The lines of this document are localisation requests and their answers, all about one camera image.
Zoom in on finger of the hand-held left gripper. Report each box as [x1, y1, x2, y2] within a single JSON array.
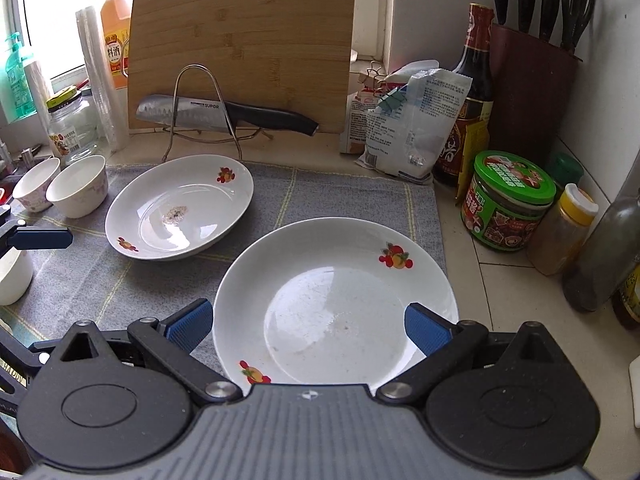
[[0, 205, 74, 261], [0, 329, 48, 413]]

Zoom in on grey and teal checked towel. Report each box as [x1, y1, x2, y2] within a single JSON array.
[[0, 161, 447, 386]]

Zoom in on white salt bag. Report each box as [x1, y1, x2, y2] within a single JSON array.
[[355, 69, 473, 183]]

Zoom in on metal binder clip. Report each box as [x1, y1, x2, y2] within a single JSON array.
[[362, 60, 388, 93]]

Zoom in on white bowl with pink flowers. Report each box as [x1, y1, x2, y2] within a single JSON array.
[[12, 157, 61, 213]]

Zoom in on oil bottle yellow green label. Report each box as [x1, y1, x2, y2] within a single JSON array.
[[611, 260, 640, 331]]

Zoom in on bamboo cutting board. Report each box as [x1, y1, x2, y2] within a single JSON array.
[[120, 0, 357, 134]]

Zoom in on white bowl with faint flowers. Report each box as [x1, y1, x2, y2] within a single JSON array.
[[0, 249, 34, 306]]

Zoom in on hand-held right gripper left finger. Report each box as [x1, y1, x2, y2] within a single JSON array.
[[60, 298, 244, 409]]

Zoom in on tall plastic wrap roll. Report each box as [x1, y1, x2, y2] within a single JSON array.
[[76, 6, 130, 153]]

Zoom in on dark red knife block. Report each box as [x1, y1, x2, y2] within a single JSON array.
[[487, 22, 583, 171]]

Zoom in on black scissors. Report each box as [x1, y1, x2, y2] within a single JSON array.
[[561, 0, 596, 53]]

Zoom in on plain white bowl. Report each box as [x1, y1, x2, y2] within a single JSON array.
[[46, 155, 109, 219]]

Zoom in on window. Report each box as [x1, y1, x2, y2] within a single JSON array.
[[0, 0, 121, 81]]

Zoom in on yellow seasoning packet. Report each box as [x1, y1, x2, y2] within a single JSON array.
[[455, 120, 491, 206]]

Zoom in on grey bottle with red cap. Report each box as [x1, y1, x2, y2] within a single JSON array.
[[562, 157, 640, 313]]

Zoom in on white floral plate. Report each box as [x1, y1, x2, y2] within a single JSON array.
[[212, 217, 459, 387]]

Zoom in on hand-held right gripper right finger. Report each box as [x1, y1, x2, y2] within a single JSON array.
[[375, 303, 556, 407]]

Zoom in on orange cooking oil jug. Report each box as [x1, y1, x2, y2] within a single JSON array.
[[101, 0, 135, 91]]

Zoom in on black handled kitchen knife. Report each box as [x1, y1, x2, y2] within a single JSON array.
[[136, 94, 320, 137]]

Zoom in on dark soy sauce bottle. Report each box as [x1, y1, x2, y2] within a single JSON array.
[[432, 2, 496, 188]]

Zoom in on green capped bottle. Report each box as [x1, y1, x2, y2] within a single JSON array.
[[546, 152, 584, 188]]

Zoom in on red and white bag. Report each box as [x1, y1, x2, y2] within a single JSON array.
[[340, 60, 441, 153]]

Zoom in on metal wire rack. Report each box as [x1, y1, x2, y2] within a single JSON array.
[[162, 65, 273, 162]]

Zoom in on white plate with stained centre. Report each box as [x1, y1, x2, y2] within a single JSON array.
[[105, 155, 254, 261]]

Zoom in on green dish soap bottle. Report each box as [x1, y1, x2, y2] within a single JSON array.
[[4, 32, 33, 121]]

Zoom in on glass jar with green lid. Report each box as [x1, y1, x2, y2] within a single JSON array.
[[46, 86, 108, 166]]

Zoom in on teal bag clip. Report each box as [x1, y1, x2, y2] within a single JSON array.
[[375, 87, 408, 111]]

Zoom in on spice jar with yellow lid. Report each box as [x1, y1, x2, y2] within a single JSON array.
[[527, 183, 599, 276]]

